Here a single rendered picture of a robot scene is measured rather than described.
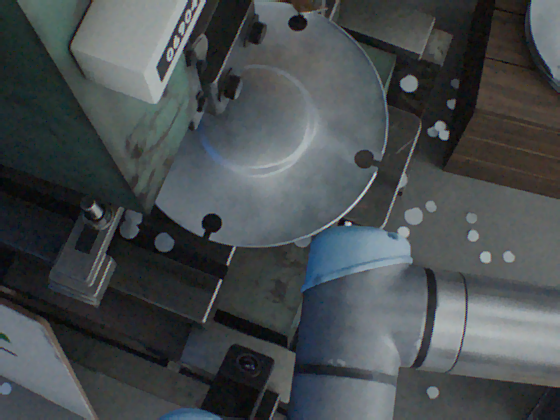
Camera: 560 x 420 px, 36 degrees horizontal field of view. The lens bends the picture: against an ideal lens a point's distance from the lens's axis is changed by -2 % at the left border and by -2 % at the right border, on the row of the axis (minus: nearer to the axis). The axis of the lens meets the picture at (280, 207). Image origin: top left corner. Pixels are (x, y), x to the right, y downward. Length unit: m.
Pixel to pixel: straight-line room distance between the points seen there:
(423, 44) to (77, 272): 0.54
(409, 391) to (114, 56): 1.37
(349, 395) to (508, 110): 0.95
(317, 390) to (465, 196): 1.22
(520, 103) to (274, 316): 0.63
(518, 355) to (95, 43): 0.38
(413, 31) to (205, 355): 0.50
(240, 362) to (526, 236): 1.08
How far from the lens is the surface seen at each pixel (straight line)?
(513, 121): 1.51
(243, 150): 0.96
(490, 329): 0.64
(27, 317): 1.17
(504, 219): 1.81
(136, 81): 0.42
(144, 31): 0.41
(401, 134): 0.99
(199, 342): 1.07
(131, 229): 1.04
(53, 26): 0.40
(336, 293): 0.62
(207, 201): 0.96
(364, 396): 0.61
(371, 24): 1.19
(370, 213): 0.95
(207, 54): 0.80
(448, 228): 1.78
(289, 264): 1.08
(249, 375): 0.81
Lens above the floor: 1.70
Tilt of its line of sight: 75 degrees down
